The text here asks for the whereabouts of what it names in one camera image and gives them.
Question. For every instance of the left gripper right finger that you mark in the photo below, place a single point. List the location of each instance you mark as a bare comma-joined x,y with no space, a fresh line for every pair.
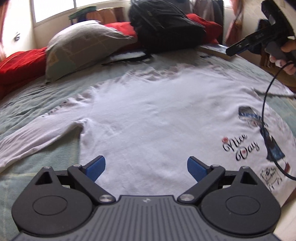
207,177

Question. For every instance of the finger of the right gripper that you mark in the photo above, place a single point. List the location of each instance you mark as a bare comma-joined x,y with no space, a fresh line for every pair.
239,47

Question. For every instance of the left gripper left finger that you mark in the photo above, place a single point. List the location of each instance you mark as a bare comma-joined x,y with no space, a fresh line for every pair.
82,178

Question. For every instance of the white printed long-sleeve shirt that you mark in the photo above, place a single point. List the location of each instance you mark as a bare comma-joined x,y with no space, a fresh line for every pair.
146,123

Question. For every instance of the clothes rack with garments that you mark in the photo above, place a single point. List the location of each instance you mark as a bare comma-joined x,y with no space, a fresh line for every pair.
210,10

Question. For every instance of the right orange curtain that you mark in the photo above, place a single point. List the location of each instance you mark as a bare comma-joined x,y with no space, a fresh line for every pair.
235,29

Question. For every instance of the orange curtain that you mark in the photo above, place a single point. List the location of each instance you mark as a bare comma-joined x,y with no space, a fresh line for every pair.
235,29
4,6

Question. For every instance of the paperback book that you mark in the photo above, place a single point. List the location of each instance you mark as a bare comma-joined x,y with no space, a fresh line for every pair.
215,50

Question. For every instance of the black backpack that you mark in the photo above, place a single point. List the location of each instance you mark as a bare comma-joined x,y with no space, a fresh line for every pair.
158,26

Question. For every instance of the green plaid bed blanket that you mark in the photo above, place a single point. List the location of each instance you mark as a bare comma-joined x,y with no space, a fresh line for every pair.
38,97

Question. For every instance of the red quilt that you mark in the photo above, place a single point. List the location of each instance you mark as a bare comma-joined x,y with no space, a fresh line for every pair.
22,67

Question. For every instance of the grey green pillow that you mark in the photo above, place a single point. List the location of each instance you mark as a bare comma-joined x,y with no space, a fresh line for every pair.
80,45

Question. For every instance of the items on window sill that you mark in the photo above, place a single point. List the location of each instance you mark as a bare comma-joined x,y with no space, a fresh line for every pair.
103,15

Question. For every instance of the left orange curtain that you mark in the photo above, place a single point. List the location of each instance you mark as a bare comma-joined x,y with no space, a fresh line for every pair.
4,6

